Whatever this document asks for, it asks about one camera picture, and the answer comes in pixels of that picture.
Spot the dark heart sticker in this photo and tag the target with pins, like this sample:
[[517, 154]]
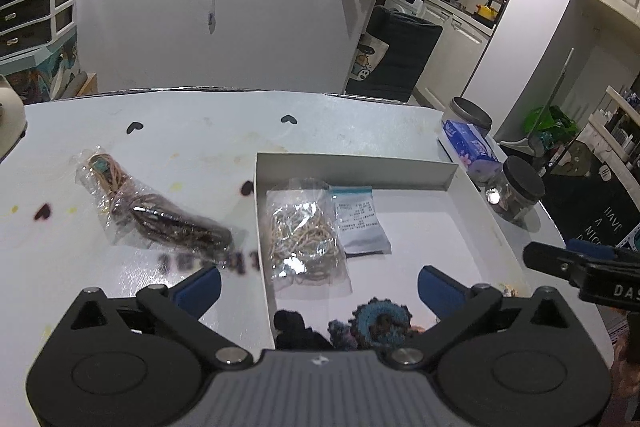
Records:
[[134, 127], [42, 212], [288, 119], [247, 188]]

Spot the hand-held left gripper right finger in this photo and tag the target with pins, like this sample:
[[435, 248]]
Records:
[[437, 291]]

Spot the clear jar with black lid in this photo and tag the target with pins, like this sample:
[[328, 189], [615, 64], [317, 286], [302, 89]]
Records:
[[522, 179]]

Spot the yellow pot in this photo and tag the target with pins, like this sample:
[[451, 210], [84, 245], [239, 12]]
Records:
[[485, 11]]

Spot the blue tissue pack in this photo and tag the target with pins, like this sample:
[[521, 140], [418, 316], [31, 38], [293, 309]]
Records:
[[467, 144]]

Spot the white washing machine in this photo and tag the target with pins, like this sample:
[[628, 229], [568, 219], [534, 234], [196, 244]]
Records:
[[402, 1]]

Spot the black printed mat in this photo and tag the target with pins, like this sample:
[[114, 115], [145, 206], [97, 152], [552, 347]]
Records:
[[595, 197]]

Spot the white framed drawer cabinet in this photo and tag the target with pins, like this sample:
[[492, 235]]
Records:
[[35, 12]]

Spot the small white label packet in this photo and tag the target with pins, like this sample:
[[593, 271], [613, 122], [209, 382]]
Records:
[[357, 217]]

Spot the black chair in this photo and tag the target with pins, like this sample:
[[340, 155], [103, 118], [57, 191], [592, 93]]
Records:
[[405, 52]]

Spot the dark purple scrunchie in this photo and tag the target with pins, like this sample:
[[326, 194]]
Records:
[[340, 333]]

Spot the white shallow cardboard box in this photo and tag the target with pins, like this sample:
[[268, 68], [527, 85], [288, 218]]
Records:
[[430, 227]]

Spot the green plastic bag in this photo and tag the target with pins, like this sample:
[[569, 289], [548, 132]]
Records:
[[547, 119]]

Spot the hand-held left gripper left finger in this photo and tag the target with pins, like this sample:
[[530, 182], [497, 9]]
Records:
[[201, 289]]

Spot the black scrunchie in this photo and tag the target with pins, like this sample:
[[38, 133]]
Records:
[[295, 328]]

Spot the clear bag of beige rubber bands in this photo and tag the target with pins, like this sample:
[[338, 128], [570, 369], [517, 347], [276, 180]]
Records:
[[300, 232]]

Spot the grey round container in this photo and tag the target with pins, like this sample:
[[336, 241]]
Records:
[[467, 112]]

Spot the blue crochet scrunchie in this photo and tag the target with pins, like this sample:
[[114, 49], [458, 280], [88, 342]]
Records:
[[380, 319]]

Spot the white printed tote bag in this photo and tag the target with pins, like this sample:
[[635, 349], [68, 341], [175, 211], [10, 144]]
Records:
[[367, 57]]

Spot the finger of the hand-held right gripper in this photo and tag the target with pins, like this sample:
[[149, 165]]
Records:
[[550, 257], [592, 249]]

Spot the cream rounded appliance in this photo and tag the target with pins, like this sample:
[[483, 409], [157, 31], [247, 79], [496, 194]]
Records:
[[7, 117]]

